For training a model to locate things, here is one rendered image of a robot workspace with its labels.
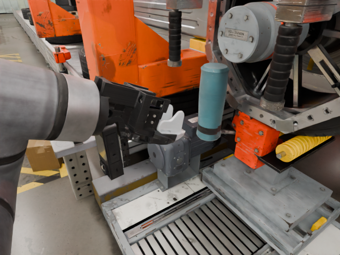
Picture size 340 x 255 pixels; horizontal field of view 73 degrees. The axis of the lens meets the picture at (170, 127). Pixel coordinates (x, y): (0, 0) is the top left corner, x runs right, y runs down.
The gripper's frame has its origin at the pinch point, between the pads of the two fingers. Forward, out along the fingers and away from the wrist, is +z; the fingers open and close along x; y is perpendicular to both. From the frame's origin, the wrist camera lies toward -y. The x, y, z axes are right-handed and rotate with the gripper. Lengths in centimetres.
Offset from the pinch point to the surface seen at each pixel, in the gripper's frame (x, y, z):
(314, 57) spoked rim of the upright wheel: -3.4, 28.6, 37.8
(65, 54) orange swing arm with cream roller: 173, -9, 29
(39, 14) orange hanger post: 242, 13, 20
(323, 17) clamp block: -13.2, 28.2, 7.8
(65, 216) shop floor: 58, -72, 11
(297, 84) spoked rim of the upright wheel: -0.9, 21.0, 41.7
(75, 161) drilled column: 64, -45, 11
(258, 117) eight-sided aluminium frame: 3.6, 7.4, 37.0
